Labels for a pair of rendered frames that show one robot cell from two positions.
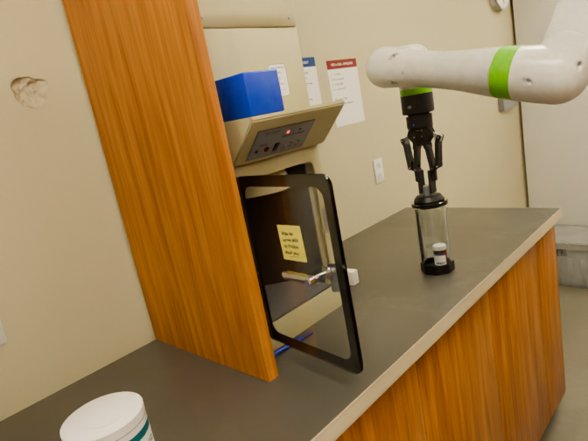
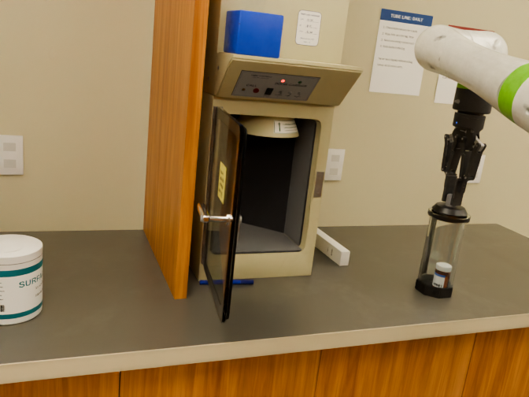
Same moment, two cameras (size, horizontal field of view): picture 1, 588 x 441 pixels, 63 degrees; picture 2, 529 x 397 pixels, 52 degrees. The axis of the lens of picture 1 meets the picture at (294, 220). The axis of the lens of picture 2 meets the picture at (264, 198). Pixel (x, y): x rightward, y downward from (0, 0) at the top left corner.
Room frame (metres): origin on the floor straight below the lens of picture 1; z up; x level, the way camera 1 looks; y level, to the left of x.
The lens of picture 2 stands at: (-0.06, -0.49, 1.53)
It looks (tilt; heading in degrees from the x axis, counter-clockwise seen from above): 15 degrees down; 22
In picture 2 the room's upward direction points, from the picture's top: 6 degrees clockwise
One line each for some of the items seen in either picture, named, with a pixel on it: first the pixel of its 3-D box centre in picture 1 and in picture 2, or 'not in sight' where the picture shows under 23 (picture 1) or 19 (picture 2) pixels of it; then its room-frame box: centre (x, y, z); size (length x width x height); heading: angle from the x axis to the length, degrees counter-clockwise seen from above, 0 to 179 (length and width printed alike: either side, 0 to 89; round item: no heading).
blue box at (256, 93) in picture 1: (249, 95); (253, 34); (1.08, 0.04, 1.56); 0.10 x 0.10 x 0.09; 44
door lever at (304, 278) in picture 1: (305, 274); (211, 213); (0.87, 0.00, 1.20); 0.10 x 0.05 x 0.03; 37
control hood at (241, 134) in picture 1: (288, 132); (288, 81); (1.15, -0.03, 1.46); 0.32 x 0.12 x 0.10; 134
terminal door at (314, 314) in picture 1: (294, 269); (220, 207); (0.95, 0.02, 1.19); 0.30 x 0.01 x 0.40; 37
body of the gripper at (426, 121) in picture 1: (420, 129); (466, 131); (1.42, -0.42, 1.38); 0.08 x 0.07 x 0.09; 45
